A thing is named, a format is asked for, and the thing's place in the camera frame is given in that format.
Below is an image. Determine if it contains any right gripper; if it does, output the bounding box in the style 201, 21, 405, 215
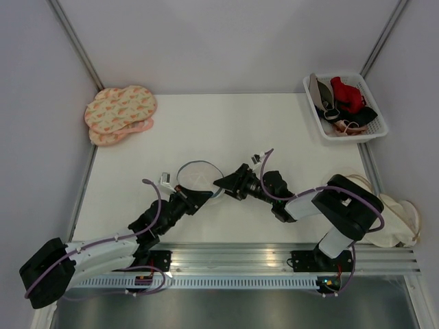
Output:
213, 163, 276, 205

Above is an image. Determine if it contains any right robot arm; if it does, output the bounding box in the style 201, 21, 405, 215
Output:
214, 164, 385, 273

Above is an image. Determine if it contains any floral laundry bag top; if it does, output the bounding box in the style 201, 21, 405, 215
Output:
84, 86, 158, 134

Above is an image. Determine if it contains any white plastic basket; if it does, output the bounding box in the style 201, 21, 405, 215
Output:
303, 73, 388, 145

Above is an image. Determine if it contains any floral laundry bag bottom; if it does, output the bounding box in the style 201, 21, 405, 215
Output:
88, 118, 154, 147

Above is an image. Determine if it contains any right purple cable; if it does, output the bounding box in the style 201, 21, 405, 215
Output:
259, 147, 385, 234

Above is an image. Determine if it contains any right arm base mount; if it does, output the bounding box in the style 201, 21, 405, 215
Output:
289, 250, 353, 273

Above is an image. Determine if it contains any red bra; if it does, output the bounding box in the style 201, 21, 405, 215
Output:
330, 77, 366, 114

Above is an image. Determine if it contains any aluminium mounting rail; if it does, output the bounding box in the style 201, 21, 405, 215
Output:
153, 243, 420, 276

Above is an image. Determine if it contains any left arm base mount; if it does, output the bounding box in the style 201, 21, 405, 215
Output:
129, 250, 172, 272

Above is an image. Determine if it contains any aluminium frame post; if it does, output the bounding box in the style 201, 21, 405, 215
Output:
359, 0, 411, 78
47, 0, 104, 91

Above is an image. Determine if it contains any right aluminium frame post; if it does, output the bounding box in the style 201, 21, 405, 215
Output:
359, 0, 411, 78

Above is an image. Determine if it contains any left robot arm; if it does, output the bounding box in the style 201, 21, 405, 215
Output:
19, 185, 213, 309

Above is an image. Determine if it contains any white mesh laundry bag blue zipper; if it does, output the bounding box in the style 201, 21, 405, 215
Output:
176, 160, 224, 205

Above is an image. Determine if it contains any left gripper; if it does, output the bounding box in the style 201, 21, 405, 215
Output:
158, 184, 213, 234

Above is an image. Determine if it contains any beige grey bra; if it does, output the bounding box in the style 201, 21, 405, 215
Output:
308, 73, 335, 112

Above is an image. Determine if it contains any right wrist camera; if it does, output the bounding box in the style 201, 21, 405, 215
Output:
251, 151, 265, 166

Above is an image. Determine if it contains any cream laundry bag right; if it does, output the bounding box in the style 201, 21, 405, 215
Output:
360, 193, 420, 248

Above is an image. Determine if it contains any left aluminium frame post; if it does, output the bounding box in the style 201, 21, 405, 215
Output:
47, 0, 104, 91

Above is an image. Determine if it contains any floral laundry bag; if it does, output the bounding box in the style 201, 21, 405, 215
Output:
88, 118, 154, 147
84, 86, 158, 134

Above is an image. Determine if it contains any white slotted cable duct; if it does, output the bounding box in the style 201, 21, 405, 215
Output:
75, 273, 318, 290

